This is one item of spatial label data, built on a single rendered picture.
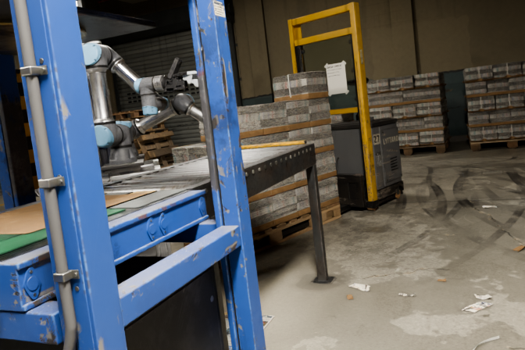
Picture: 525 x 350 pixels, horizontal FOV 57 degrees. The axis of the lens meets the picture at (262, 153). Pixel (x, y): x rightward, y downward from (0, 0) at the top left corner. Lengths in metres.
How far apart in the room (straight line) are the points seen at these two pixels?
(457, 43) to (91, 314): 9.30
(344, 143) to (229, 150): 3.37
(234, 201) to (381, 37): 8.77
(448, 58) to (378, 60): 1.28
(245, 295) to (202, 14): 0.82
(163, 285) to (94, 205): 0.28
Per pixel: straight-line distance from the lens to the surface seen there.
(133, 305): 1.03
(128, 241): 1.25
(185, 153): 3.37
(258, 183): 2.03
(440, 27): 9.92
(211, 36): 1.41
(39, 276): 1.06
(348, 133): 4.67
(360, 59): 4.41
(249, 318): 1.51
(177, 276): 1.15
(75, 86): 0.92
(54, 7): 0.93
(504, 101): 8.19
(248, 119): 3.51
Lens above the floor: 1.02
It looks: 5 degrees down
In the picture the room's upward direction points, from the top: 7 degrees counter-clockwise
